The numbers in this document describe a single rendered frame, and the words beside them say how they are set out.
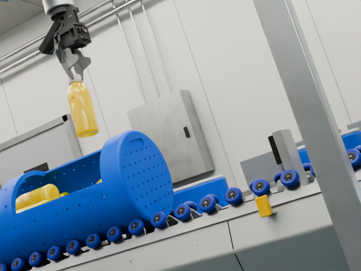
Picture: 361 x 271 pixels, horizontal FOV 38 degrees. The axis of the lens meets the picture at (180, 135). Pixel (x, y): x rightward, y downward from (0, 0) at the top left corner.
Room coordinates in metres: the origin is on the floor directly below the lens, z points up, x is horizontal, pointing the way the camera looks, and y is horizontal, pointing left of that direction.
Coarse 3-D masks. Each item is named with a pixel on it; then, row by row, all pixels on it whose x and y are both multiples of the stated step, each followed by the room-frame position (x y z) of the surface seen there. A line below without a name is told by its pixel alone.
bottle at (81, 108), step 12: (72, 84) 1.49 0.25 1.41; (84, 84) 1.50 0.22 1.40; (72, 96) 1.48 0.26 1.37; (84, 96) 1.48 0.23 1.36; (72, 108) 1.48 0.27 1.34; (84, 108) 1.47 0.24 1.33; (84, 120) 1.47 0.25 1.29; (96, 120) 1.49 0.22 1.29; (84, 132) 1.47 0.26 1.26; (96, 132) 1.50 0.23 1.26
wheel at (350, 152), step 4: (348, 152) 1.19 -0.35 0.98; (352, 152) 1.19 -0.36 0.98; (356, 152) 1.18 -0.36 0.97; (352, 156) 1.18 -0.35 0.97; (356, 156) 1.18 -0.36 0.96; (360, 156) 1.17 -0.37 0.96; (352, 160) 1.18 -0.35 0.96; (356, 160) 1.17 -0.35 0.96; (360, 160) 1.18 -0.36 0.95; (352, 164) 1.17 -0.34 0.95; (356, 164) 1.17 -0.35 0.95
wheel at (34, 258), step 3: (36, 252) 1.60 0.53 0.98; (39, 252) 1.60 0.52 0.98; (33, 255) 1.60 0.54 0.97; (36, 255) 1.59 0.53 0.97; (39, 255) 1.59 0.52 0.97; (30, 258) 1.60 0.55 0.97; (33, 258) 1.59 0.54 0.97; (36, 258) 1.58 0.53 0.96; (39, 258) 1.58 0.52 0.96; (30, 261) 1.59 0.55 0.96; (33, 261) 1.58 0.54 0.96; (36, 261) 1.58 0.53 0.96; (39, 261) 1.58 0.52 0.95; (30, 264) 1.59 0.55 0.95; (33, 264) 1.58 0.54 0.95; (36, 264) 1.58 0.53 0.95
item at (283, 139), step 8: (272, 136) 1.32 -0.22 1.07; (280, 136) 1.30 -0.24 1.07; (288, 136) 1.35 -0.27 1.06; (272, 144) 1.32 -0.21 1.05; (280, 144) 1.30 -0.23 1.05; (288, 144) 1.33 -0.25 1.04; (280, 152) 1.31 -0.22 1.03; (288, 152) 1.30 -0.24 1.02; (296, 152) 1.37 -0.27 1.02; (280, 160) 1.32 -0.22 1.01; (288, 160) 1.30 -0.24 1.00; (296, 160) 1.34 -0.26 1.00; (288, 168) 1.30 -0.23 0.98; (296, 168) 1.32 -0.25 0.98; (304, 176) 1.36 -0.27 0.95; (304, 184) 1.34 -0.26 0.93
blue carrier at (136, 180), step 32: (96, 160) 1.68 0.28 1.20; (128, 160) 1.45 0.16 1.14; (160, 160) 1.61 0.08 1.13; (0, 192) 1.62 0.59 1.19; (96, 192) 1.43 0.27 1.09; (128, 192) 1.40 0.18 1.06; (160, 192) 1.55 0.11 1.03; (0, 224) 1.58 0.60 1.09; (32, 224) 1.54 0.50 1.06; (64, 224) 1.50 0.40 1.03; (96, 224) 1.48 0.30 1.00; (128, 224) 1.47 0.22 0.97; (0, 256) 1.64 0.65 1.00
